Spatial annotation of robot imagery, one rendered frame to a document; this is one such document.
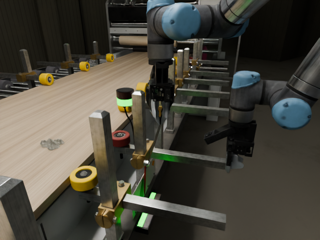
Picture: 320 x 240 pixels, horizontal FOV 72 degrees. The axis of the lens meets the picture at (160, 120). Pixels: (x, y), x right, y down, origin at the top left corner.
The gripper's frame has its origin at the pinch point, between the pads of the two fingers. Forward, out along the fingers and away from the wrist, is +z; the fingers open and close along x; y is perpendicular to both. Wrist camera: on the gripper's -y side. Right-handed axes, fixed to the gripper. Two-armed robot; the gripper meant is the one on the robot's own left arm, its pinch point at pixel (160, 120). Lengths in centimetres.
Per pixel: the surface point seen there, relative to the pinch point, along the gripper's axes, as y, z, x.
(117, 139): -7.9, 11.0, -15.4
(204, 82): -72, 5, 35
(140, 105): -2.0, -4.8, -6.2
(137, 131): -2.7, 5.4, -7.7
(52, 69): -177, 15, -99
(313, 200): -59, 100, 128
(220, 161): 2.6, 15.7, 21.6
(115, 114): -34.4, 11.0, -18.7
